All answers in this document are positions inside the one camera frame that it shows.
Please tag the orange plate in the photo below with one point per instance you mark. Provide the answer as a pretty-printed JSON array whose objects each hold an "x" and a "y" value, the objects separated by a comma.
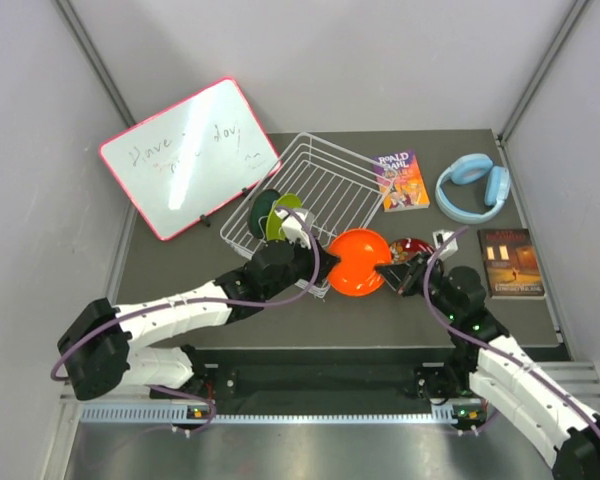
[{"x": 359, "y": 251}]

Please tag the dark cover paperback book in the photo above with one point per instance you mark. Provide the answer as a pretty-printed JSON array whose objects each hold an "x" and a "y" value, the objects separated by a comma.
[{"x": 510, "y": 263}]

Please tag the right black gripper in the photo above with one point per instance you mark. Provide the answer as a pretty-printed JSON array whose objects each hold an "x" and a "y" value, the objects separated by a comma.
[{"x": 404, "y": 276}]

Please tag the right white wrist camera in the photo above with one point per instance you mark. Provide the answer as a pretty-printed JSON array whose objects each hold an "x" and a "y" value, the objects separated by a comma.
[{"x": 445, "y": 244}]

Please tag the pink framed whiteboard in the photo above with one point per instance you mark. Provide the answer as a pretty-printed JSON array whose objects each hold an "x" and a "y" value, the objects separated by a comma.
[{"x": 184, "y": 163}]

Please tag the grey slotted cable duct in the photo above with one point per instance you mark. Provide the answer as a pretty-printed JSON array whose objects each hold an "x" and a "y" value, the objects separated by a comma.
[{"x": 118, "y": 413}]

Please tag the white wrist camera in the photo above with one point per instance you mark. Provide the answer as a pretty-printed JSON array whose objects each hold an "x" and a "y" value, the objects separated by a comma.
[
  {"x": 297, "y": 228},
  {"x": 445, "y": 244}
]

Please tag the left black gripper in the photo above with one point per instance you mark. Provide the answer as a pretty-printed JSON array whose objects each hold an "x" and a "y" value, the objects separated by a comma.
[{"x": 311, "y": 257}]

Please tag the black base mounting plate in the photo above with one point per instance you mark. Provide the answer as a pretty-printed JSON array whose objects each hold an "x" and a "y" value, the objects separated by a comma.
[{"x": 236, "y": 373}]

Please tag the Roald Dahl orange book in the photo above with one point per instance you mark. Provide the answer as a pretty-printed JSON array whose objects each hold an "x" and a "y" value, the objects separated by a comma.
[{"x": 400, "y": 181}]

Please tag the lime green plate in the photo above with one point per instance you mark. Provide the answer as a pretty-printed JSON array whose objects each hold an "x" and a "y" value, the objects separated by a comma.
[{"x": 273, "y": 230}]

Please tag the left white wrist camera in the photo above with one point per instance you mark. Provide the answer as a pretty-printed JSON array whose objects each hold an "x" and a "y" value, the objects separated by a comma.
[{"x": 297, "y": 228}]

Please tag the white wire dish rack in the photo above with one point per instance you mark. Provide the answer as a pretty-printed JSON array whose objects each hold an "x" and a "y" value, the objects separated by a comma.
[{"x": 337, "y": 185}]

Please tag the dark green plate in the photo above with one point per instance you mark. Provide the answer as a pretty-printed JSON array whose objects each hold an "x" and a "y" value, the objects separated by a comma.
[{"x": 259, "y": 212}]

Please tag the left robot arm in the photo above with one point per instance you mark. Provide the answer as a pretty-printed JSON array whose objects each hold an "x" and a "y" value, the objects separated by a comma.
[{"x": 110, "y": 346}]

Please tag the red floral plate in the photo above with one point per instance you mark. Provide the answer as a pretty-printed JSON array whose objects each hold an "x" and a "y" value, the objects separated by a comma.
[{"x": 404, "y": 249}]

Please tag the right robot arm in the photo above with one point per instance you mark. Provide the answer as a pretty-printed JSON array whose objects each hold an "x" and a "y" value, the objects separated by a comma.
[{"x": 488, "y": 362}]

